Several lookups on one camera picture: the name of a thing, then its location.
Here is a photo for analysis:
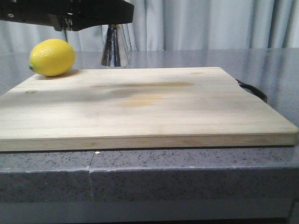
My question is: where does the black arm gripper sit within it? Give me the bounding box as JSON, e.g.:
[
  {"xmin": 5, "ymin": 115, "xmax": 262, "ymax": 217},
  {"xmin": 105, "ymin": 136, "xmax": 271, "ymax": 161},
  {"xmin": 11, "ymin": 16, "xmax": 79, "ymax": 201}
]
[{"xmin": 0, "ymin": 0, "xmax": 134, "ymax": 31}]

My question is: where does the steel double jigger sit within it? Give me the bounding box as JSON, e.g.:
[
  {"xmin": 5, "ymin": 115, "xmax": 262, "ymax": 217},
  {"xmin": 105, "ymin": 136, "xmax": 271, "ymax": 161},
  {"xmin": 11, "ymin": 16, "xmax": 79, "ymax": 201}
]
[{"xmin": 100, "ymin": 24, "xmax": 131, "ymax": 67}]

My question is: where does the yellow lemon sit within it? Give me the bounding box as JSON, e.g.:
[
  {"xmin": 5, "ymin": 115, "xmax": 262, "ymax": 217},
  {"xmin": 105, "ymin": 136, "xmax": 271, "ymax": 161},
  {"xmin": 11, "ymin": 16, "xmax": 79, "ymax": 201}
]
[{"xmin": 28, "ymin": 39, "xmax": 75, "ymax": 77}]

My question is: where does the grey curtain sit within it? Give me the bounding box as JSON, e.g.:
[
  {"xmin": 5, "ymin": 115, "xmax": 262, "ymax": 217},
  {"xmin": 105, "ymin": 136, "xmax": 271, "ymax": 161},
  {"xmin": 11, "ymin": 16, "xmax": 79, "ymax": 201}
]
[{"xmin": 0, "ymin": 0, "xmax": 299, "ymax": 53}]

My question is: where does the wooden cutting board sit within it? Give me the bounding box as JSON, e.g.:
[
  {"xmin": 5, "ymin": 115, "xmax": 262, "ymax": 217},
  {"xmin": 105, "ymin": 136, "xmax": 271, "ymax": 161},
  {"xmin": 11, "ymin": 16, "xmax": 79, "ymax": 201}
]
[{"xmin": 0, "ymin": 67, "xmax": 299, "ymax": 151}]

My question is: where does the black cutting board handle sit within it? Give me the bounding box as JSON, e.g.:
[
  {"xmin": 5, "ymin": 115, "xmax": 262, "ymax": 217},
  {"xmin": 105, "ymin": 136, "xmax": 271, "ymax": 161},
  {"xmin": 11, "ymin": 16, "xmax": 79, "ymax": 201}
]
[{"xmin": 236, "ymin": 79, "xmax": 268, "ymax": 103}]

